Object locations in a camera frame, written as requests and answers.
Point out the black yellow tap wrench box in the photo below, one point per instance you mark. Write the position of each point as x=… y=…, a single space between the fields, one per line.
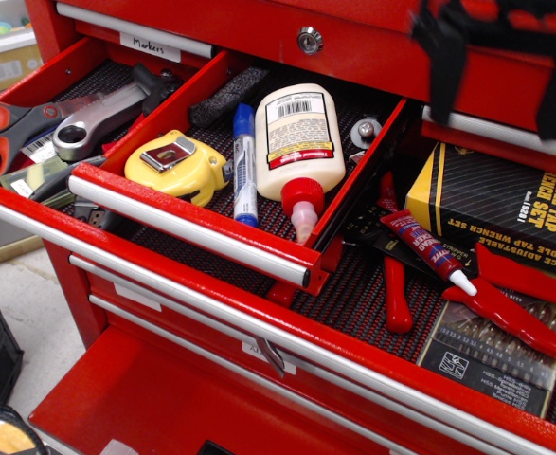
x=468 y=197

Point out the silver cabinet lock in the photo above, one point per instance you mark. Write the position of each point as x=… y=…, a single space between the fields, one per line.
x=309 y=40

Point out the red tool chest cabinet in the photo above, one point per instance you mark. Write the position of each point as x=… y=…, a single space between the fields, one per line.
x=365 y=42

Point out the silver round blade cutter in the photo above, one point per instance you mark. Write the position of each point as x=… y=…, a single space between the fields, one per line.
x=362 y=134

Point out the red bottom open drawer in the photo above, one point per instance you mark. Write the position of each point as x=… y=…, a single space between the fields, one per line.
x=158 y=402

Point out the red threadlocker glue tube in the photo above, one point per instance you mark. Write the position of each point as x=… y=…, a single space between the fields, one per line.
x=405 y=226

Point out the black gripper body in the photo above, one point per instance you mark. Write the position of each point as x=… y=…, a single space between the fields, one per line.
x=487 y=23

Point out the green packaged item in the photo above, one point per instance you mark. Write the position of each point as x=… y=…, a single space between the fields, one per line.
x=25 y=181

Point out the red handled wire stripper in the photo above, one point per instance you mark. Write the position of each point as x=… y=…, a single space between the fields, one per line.
x=492 y=275

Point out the orange grey scissors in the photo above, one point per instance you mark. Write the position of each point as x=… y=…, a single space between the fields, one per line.
x=19 y=124

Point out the white markers label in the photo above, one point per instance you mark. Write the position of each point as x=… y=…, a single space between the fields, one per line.
x=151 y=47

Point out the black foam block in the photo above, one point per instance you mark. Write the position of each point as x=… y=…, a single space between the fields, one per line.
x=227 y=98

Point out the drill bit set case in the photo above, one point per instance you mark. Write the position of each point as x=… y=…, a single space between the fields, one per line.
x=474 y=352

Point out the yellow tape measure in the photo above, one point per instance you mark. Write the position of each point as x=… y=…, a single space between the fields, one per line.
x=179 y=166

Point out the silver utility knife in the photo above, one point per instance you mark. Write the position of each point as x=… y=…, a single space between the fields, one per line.
x=76 y=137

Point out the white wood glue bottle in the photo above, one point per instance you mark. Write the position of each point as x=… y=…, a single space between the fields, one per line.
x=299 y=155

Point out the large red open drawer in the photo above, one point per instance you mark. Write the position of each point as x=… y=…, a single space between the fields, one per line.
x=330 y=352

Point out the blue white marker pen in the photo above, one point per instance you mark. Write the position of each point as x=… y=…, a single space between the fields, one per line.
x=245 y=206

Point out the small red open drawer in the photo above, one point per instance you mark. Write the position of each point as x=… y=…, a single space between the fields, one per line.
x=269 y=249

